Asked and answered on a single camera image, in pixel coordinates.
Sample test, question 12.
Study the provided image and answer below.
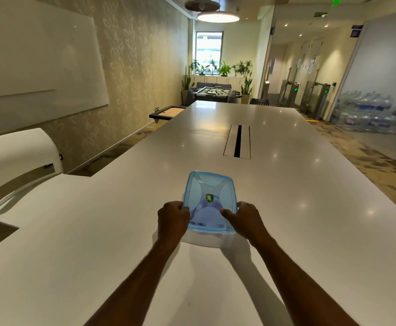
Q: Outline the person's right hand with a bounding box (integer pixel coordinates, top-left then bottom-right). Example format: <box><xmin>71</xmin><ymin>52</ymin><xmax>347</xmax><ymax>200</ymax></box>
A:
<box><xmin>220</xmin><ymin>201</ymin><xmax>273</xmax><ymax>248</ymax></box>

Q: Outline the person's left hand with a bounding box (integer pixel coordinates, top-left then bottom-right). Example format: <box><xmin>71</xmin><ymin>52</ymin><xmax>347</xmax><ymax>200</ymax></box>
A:
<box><xmin>157</xmin><ymin>201</ymin><xmax>191</xmax><ymax>247</ymax></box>

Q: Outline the clear plastic food container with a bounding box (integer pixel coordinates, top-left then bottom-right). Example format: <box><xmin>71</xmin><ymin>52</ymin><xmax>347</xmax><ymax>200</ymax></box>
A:
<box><xmin>181</xmin><ymin>227</ymin><xmax>236</xmax><ymax>249</ymax></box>

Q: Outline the blue translucent container lid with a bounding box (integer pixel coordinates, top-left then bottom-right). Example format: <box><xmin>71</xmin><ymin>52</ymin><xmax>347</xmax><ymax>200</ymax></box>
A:
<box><xmin>183</xmin><ymin>171</ymin><xmax>238</xmax><ymax>235</ymax></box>

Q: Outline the person's right forearm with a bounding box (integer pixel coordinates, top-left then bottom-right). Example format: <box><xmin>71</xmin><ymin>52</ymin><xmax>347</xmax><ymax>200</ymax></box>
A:
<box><xmin>252</xmin><ymin>233</ymin><xmax>360</xmax><ymax>326</ymax></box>

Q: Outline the person's left forearm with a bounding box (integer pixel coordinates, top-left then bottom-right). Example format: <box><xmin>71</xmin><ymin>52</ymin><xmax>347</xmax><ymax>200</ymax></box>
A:
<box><xmin>84</xmin><ymin>236</ymin><xmax>182</xmax><ymax>326</ymax></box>

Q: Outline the black low game table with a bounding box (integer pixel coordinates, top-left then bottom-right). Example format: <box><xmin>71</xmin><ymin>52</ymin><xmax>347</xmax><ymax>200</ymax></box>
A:
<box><xmin>149</xmin><ymin>105</ymin><xmax>187</xmax><ymax>124</ymax></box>

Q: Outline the black foosball table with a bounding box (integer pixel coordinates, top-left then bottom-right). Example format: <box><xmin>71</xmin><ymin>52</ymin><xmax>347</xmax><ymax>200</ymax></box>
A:
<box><xmin>188</xmin><ymin>86</ymin><xmax>242</xmax><ymax>105</ymax></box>

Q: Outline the tall snake plant in pot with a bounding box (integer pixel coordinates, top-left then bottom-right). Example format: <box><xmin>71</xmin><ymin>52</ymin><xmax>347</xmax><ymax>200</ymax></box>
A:
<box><xmin>240</xmin><ymin>73</ymin><xmax>254</xmax><ymax>105</ymax></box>
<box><xmin>181</xmin><ymin>66</ymin><xmax>192</xmax><ymax>106</ymax></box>

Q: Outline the grey sofa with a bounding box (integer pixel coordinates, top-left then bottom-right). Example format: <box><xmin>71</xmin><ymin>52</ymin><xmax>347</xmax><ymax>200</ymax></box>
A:
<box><xmin>196</xmin><ymin>82</ymin><xmax>232</xmax><ymax>91</ymax></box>

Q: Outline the white low cabinet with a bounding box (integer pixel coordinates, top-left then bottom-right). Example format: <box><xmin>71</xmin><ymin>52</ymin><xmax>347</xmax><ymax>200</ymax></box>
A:
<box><xmin>189</xmin><ymin>74</ymin><xmax>250</xmax><ymax>89</ymax></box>

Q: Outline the steel turnstile gate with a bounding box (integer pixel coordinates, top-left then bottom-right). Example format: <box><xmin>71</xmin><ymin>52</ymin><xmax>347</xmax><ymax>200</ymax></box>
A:
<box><xmin>279</xmin><ymin>79</ymin><xmax>302</xmax><ymax>108</ymax></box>
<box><xmin>300</xmin><ymin>81</ymin><xmax>332</xmax><ymax>120</ymax></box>

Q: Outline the window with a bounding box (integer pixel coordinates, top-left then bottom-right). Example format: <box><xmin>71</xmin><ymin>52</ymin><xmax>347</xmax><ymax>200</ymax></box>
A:
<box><xmin>195</xmin><ymin>31</ymin><xmax>224</xmax><ymax>72</ymax></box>

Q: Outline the pile of large water bottles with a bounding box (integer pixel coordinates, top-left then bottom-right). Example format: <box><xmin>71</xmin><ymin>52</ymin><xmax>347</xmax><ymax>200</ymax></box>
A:
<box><xmin>330</xmin><ymin>91</ymin><xmax>396</xmax><ymax>134</ymax></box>

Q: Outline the white curved chair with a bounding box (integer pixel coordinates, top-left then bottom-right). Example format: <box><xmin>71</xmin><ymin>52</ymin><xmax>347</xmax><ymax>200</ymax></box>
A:
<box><xmin>0</xmin><ymin>128</ymin><xmax>64</xmax><ymax>228</ymax></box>

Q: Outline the lit round pendant lamp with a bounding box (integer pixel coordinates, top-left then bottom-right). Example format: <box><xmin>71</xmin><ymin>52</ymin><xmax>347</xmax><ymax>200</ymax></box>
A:
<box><xmin>197</xmin><ymin>11</ymin><xmax>240</xmax><ymax>24</ymax></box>

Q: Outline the dark pendant lamp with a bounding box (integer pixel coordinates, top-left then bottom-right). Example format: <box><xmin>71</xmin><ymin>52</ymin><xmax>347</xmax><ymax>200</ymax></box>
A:
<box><xmin>185</xmin><ymin>0</ymin><xmax>221</xmax><ymax>12</ymax></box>

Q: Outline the table cable tray cover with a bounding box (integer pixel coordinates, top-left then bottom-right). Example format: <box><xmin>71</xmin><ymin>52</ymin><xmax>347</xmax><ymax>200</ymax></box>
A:
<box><xmin>223</xmin><ymin>124</ymin><xmax>251</xmax><ymax>160</ymax></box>

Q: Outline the white wall whiteboard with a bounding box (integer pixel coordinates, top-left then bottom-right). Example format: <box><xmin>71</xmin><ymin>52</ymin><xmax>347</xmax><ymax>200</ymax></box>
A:
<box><xmin>0</xmin><ymin>0</ymin><xmax>110</xmax><ymax>118</ymax></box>

